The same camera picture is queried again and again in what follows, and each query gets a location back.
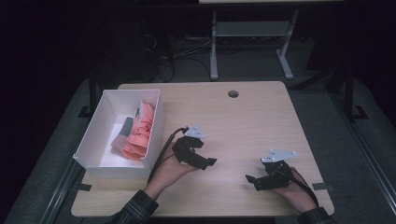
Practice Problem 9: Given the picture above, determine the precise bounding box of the person's left hand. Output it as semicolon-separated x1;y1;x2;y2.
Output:
151;143;199;191

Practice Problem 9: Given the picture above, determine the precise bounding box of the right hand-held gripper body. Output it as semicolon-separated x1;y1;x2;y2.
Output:
258;148;297;190

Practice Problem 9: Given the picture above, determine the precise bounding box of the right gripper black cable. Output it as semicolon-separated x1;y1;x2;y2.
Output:
289;166;320;208

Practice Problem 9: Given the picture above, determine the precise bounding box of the white box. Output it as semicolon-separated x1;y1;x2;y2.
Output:
72;89;166;180

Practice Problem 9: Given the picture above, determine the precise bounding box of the bundle of floor cables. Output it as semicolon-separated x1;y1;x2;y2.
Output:
143;33;213;83

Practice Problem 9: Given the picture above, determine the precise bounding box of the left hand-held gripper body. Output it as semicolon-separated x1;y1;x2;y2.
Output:
172;124;207;167

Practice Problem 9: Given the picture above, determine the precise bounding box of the grey metal table frame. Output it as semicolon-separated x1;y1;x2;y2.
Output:
209;9;300;81

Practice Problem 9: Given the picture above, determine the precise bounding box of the aluminium rail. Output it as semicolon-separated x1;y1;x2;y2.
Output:
329;92;396;217
39;158;86;224

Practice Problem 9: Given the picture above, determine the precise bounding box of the black metal stand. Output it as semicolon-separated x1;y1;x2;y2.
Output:
342;65;370;121
78;68;101;119

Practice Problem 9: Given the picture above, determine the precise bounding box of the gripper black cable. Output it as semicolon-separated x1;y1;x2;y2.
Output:
289;166;320;208
148;126;191;184

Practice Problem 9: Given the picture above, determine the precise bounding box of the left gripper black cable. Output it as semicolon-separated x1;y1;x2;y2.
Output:
148;126;191;184

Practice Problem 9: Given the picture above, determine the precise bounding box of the person's right hand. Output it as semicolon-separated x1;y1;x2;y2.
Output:
270;168;313;203

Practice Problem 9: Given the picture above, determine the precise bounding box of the pink padded glove with print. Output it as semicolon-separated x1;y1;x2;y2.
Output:
120;122;154;161

